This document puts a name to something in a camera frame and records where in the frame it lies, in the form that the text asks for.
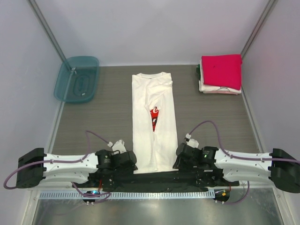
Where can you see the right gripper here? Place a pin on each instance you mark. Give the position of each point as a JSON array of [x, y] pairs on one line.
[[180, 164]]

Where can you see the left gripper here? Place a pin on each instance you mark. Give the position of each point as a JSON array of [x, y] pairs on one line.
[[128, 169]]

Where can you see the white t-shirt red print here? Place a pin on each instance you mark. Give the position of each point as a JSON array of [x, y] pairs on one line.
[[154, 124]]

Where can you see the teal plastic bin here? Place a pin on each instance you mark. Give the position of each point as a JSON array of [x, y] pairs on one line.
[[77, 80]]

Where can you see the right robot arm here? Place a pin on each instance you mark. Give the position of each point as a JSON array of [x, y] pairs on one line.
[[277, 168]]

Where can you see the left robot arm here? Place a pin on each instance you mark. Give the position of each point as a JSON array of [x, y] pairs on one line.
[[37, 168]]

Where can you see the folded white t-shirt stack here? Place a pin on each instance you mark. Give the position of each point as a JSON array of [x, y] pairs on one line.
[[208, 89]]

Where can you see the folded green t-shirt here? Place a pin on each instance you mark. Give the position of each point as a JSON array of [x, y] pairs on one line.
[[198, 70]]

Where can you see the folded pink t-shirt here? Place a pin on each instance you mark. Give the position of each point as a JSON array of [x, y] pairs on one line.
[[222, 71]]

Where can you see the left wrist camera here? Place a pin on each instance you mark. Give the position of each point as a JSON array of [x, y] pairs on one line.
[[119, 146]]

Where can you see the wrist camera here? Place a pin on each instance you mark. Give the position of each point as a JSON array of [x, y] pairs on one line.
[[190, 141], [119, 146]]

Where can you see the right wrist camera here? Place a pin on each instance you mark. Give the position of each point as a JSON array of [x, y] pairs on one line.
[[190, 141]]

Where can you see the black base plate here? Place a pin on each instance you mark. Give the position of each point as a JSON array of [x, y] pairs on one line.
[[158, 182]]

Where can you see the white slotted cable duct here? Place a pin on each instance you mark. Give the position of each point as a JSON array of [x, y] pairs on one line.
[[64, 194]]

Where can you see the aluminium rail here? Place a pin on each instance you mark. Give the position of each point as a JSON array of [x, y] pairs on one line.
[[44, 188]]

